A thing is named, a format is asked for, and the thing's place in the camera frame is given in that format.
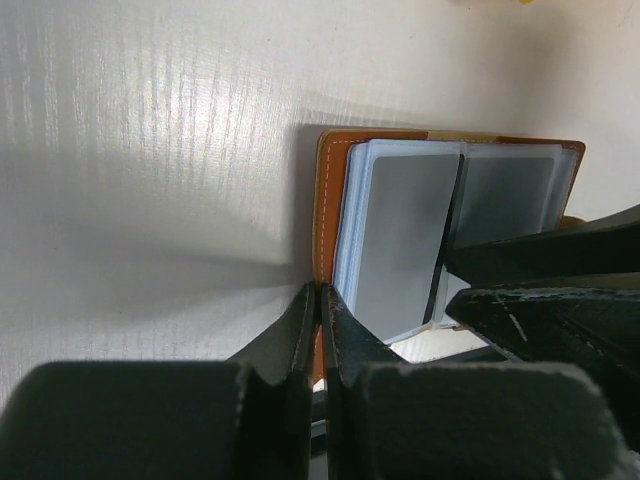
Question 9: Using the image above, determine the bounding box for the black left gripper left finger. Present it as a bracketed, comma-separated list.
[1, 284, 317, 479]

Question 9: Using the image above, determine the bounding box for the brown leather card holder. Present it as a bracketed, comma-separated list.
[312, 129, 585, 363]

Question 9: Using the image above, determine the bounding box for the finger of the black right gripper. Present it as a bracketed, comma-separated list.
[446, 287, 639, 440]
[445, 206, 639, 284]

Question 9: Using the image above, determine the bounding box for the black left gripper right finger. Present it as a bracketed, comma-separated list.
[319, 284, 630, 479]

